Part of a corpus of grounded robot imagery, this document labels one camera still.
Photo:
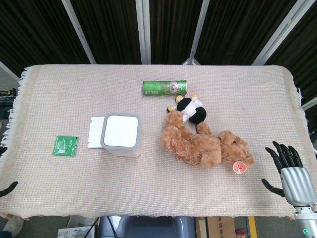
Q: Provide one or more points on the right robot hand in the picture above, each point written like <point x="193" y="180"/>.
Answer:
<point x="294" y="178"/>

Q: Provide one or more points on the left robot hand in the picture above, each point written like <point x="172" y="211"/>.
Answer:
<point x="8" y="188"/>

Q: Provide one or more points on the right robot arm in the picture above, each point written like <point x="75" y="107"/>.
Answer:
<point x="305" y="220"/>

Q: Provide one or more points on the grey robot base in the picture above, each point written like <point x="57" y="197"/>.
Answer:
<point x="146" y="226"/>

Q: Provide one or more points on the white square container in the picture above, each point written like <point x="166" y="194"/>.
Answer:
<point x="121" y="134"/>

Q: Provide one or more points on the green chip can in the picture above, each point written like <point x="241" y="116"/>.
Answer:
<point x="164" y="87"/>

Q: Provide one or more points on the round red-white tag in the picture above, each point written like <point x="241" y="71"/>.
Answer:
<point x="239" y="167"/>

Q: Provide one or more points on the green foil packet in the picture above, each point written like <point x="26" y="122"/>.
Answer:
<point x="65" y="145"/>

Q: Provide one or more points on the white printed box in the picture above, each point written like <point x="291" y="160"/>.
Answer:
<point x="75" y="231"/>

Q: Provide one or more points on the cardboard box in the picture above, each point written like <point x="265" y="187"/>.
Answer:
<point x="218" y="227"/>

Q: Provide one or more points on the brown teddy bear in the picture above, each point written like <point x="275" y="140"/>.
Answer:
<point x="203" y="143"/>

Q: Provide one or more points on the black and white plush toy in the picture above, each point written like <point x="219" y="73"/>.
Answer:
<point x="190" y="109"/>

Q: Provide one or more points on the beige woven tablecloth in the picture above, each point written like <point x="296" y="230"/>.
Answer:
<point x="158" y="173"/>

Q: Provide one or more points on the white metal frame post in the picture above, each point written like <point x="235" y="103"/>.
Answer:
<point x="144" y="32"/>
<point x="280" y="34"/>
<point x="196" y="32"/>
<point x="79" y="32"/>

